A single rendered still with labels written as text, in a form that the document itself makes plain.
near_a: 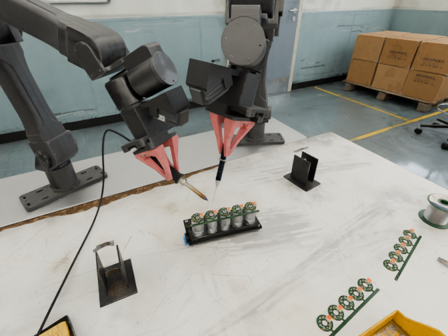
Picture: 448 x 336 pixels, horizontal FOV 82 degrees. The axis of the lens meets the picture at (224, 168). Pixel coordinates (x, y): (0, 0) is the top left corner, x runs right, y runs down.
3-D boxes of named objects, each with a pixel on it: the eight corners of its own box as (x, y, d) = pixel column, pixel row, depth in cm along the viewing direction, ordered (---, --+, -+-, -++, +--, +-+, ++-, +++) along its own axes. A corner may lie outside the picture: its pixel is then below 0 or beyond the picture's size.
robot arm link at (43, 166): (75, 135, 64) (57, 132, 66) (45, 153, 57) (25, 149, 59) (83, 157, 68) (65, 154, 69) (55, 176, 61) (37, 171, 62)
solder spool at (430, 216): (411, 211, 61) (421, 195, 58) (434, 208, 62) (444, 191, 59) (434, 231, 56) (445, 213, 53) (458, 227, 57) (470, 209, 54)
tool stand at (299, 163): (302, 185, 76) (290, 149, 75) (330, 183, 67) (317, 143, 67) (288, 192, 73) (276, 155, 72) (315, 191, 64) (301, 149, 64)
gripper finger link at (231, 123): (224, 163, 44) (237, 108, 41) (195, 148, 48) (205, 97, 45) (246, 159, 50) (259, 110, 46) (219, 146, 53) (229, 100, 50)
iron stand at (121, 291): (136, 280, 50) (123, 232, 50) (139, 299, 42) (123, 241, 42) (103, 293, 48) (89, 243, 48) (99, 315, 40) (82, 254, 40)
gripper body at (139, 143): (181, 127, 52) (163, 91, 49) (145, 149, 44) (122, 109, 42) (160, 134, 55) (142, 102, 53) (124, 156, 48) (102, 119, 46)
